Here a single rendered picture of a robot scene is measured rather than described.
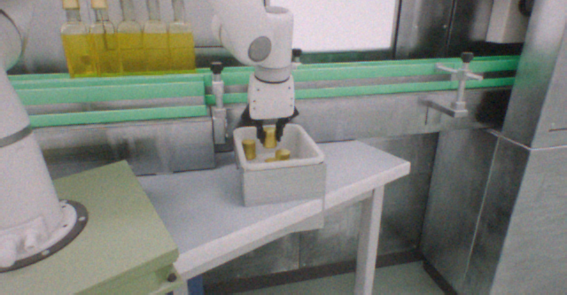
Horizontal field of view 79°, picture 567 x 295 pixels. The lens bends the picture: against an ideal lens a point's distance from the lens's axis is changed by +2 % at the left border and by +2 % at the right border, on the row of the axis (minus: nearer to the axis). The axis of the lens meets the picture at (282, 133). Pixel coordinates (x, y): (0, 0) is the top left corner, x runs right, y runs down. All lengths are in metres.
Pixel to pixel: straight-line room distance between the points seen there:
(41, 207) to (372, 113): 0.80
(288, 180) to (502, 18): 0.98
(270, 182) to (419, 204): 0.99
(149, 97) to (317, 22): 0.56
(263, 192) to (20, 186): 0.39
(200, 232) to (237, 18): 0.37
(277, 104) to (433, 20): 0.75
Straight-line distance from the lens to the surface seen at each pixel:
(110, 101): 0.84
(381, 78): 1.03
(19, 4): 0.61
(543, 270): 1.53
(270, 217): 0.67
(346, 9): 1.13
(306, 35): 1.09
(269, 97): 0.72
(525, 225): 1.33
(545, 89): 1.14
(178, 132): 0.82
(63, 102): 0.86
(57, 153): 0.88
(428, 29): 1.32
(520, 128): 1.19
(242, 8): 0.55
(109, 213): 0.62
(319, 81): 0.95
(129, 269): 0.51
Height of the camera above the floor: 1.13
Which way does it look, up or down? 21 degrees down
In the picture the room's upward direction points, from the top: straight up
